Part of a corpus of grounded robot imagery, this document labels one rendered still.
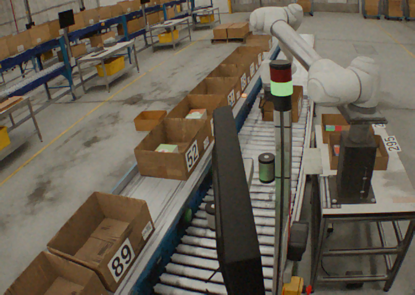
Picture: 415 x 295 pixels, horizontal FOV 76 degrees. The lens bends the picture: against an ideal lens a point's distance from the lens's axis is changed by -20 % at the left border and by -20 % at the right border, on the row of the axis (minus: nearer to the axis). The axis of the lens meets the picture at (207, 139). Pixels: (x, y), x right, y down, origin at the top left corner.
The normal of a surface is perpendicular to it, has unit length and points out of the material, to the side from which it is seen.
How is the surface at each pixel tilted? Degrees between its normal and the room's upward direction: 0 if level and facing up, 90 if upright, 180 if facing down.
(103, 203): 90
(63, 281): 0
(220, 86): 90
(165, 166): 91
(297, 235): 8
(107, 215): 90
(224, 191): 14
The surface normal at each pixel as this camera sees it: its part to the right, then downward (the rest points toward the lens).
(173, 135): -0.31, 0.47
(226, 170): -0.36, -0.82
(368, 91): 0.26, 0.44
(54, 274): 0.93, 0.04
